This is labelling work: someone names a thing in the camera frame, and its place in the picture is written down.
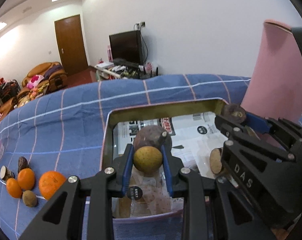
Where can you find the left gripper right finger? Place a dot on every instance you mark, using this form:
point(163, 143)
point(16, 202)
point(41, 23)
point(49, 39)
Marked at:
point(213, 209)

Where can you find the pink electric kettle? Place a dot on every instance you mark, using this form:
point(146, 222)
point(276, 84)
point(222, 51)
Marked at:
point(275, 88)

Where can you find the purple striped yam cylinder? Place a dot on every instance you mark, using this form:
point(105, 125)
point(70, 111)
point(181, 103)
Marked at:
point(216, 165)

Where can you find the white-faced yam cylinder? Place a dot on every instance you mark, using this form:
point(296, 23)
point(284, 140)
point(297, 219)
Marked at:
point(6, 173)

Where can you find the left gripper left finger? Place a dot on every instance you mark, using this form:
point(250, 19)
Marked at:
point(63, 215)

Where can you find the white tv stand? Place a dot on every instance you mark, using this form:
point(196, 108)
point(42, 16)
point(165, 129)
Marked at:
point(109, 71)

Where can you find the black rack with items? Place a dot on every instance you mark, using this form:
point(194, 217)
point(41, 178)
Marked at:
point(8, 89)

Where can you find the brown leather armchair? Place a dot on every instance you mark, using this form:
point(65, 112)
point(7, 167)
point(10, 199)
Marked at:
point(48, 73)

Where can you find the blue plaid tablecloth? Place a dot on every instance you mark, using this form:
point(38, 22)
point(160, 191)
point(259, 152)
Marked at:
point(65, 130)

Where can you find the brown wooden door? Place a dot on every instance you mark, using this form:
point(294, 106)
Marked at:
point(71, 44)

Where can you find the pink tin box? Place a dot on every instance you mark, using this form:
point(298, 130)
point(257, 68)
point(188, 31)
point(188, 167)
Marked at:
point(194, 135)

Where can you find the brown leather sofa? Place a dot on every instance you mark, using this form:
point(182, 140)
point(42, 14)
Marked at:
point(7, 107)

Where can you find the dark cut yam back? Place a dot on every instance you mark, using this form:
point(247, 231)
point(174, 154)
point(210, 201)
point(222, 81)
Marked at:
point(22, 164)

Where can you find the large orange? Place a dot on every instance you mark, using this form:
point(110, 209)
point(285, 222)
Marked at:
point(50, 182)

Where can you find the tangerine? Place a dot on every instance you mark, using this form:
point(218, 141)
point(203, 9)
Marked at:
point(13, 188)
point(26, 179)

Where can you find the black television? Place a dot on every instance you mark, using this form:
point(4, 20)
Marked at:
point(127, 46)

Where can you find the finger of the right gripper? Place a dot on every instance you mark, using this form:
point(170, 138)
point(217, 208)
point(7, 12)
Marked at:
point(281, 130)
point(234, 127)

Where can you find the cluttered coffee table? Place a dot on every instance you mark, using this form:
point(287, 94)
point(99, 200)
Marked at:
point(27, 95)

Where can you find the small yellow-green kiwi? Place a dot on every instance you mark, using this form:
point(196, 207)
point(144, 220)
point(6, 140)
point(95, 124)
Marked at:
point(147, 159)

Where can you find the brown-green kiwi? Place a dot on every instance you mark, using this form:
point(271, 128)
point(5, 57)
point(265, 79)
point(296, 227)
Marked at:
point(29, 198)

